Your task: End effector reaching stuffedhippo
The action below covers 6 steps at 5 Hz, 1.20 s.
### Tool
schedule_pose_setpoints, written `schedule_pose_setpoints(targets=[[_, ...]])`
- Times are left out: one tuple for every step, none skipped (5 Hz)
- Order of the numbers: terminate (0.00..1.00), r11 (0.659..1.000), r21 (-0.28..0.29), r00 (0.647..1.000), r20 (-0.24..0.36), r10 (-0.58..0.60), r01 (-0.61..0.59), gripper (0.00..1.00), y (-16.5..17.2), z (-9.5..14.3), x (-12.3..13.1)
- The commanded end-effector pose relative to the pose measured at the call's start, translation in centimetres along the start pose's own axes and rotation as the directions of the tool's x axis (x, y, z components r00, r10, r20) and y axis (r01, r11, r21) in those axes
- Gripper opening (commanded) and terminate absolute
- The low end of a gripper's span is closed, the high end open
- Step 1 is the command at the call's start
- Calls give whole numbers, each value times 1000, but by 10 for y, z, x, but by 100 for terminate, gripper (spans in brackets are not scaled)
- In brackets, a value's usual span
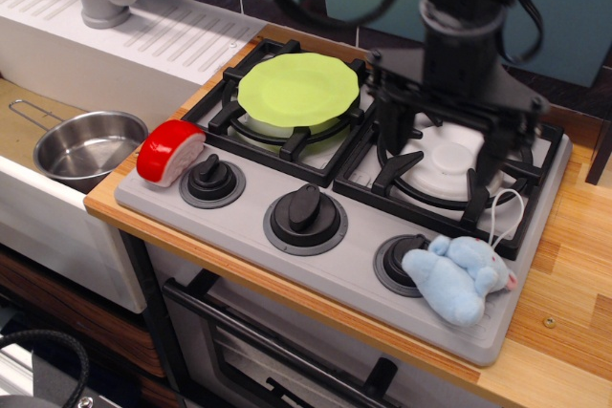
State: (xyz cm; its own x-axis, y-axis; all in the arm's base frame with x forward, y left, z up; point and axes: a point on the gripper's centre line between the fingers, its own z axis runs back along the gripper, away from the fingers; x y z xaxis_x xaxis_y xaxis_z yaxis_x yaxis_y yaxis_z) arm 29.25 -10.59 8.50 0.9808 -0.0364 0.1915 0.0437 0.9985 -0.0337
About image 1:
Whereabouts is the toy oven door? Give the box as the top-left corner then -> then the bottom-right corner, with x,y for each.
161,269 -> 442,407

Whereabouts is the black burner grate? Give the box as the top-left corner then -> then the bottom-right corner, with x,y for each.
185,39 -> 375,186
333,86 -> 572,262

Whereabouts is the black stove knob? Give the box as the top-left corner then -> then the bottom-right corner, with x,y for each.
179,154 -> 246,209
373,234 -> 429,298
263,183 -> 348,257

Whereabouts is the black braided cable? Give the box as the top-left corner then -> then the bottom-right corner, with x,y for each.
0,329 -> 91,408

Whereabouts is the grey toy stove top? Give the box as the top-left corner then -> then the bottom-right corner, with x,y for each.
115,39 -> 572,366

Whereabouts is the black middle stove knob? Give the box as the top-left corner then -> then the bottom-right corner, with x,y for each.
263,183 -> 348,257

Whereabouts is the black left stove knob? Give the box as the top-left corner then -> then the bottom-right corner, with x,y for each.
179,154 -> 246,209

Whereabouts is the black right burner grate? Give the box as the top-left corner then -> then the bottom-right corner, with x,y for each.
333,86 -> 572,262

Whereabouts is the black right stove knob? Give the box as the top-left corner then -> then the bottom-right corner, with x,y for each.
373,234 -> 429,298

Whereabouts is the green plastic plate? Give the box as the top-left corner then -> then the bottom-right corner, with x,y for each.
237,53 -> 360,128

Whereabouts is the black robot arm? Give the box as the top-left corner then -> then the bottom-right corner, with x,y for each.
367,0 -> 550,186

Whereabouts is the light blue stuffed hippo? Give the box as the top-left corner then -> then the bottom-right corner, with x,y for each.
400,188 -> 523,329

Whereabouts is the black left burner grate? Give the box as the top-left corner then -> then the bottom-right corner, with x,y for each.
185,39 -> 375,186

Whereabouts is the white toy sink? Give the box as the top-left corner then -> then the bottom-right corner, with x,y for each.
1,0 -> 263,313

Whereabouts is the stainless steel pot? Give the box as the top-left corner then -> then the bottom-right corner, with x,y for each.
9,99 -> 148,194

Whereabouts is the red white toy cheese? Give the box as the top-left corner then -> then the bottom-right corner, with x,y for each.
137,119 -> 206,187

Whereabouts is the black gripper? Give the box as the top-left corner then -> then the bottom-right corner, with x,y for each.
366,48 -> 550,186

